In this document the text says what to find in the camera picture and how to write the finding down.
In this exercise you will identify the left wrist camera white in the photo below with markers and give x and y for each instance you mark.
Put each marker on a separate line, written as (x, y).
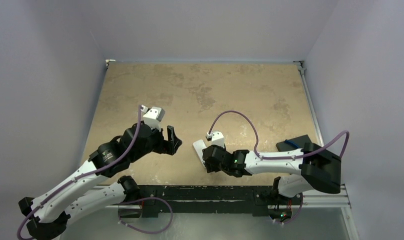
(152, 116)

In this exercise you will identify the blue handled pliers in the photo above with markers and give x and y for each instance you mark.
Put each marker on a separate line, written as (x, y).
(292, 143)

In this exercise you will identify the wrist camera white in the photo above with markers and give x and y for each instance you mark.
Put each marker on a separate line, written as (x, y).
(152, 116)
(216, 138)

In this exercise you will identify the aluminium table rail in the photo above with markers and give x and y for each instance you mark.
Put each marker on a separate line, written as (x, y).
(314, 198)

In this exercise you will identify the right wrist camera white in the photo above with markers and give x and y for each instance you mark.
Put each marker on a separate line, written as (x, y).
(216, 138)

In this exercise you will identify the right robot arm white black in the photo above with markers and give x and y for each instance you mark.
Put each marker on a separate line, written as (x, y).
(309, 168)

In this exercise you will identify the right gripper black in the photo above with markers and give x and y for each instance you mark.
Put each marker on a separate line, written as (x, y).
(206, 158)

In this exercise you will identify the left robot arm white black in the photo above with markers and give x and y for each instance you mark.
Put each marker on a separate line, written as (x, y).
(48, 216)

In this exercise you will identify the white remote control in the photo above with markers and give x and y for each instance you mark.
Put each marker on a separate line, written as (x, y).
(199, 146)

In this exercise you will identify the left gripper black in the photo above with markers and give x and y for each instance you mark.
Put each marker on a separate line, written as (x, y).
(168, 146)

